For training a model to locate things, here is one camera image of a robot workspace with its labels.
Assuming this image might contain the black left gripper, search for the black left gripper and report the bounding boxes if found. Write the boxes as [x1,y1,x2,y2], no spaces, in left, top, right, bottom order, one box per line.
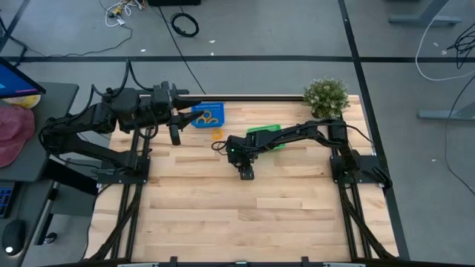
[150,83,206,131]

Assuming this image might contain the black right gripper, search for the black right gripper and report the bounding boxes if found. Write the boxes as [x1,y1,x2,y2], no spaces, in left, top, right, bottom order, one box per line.
[225,134,261,172]

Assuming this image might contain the blue plastic basket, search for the blue plastic basket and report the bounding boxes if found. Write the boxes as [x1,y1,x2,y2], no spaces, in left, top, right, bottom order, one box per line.
[191,102,226,129]

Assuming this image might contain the green plastic basket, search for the green plastic basket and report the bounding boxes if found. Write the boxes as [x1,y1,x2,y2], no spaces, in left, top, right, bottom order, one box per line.
[247,124,286,151]

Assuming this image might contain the green potted plant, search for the green potted plant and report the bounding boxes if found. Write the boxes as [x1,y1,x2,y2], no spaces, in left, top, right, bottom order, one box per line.
[303,77,350,119]

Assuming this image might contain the grey desk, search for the grey desk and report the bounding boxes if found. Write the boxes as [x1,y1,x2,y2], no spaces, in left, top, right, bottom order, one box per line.
[0,82,80,182]

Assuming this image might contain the yellow bowl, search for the yellow bowl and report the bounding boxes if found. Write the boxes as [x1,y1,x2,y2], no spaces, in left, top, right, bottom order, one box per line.
[2,93,42,110]

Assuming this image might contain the pink cap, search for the pink cap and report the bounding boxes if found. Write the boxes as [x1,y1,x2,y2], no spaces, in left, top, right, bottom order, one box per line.
[0,105,36,168]

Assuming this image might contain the monitor with blue screen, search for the monitor with blue screen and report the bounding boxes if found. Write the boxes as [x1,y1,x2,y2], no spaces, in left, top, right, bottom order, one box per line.
[0,56,47,100]

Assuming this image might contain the black keyboard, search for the black keyboard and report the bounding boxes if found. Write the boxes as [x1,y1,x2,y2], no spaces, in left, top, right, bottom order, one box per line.
[0,180,15,219]

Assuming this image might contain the grey desk leg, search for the grey desk leg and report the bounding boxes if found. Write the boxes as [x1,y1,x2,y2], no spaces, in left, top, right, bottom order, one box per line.
[417,100,475,121]
[388,0,464,27]

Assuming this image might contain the black computer mouse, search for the black computer mouse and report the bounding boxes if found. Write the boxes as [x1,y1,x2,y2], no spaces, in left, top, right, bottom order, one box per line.
[1,219,27,257]

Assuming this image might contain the black table frame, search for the black table frame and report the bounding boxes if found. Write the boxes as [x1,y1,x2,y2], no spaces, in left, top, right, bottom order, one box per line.
[83,94,400,267]

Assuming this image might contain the coiled black floor cable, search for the coiled black floor cable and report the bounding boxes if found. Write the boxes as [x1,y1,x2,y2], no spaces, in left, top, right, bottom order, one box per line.
[170,12,200,38]

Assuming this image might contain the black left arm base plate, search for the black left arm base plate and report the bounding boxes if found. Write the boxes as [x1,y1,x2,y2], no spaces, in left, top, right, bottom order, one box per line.
[96,154,151,185]

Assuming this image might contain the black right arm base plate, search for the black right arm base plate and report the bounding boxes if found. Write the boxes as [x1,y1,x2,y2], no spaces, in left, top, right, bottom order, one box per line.
[329,154,393,190]

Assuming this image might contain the white cable bundle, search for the white cable bundle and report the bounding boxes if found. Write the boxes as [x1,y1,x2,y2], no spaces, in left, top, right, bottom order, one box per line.
[97,0,146,28]

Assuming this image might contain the long white floor cable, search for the long white floor cable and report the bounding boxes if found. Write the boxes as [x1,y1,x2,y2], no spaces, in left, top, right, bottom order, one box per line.
[414,14,475,82]

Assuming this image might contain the tangled black floor cables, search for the tangled black floor cables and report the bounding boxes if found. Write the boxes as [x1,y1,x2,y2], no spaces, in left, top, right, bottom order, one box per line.
[446,22,475,70]

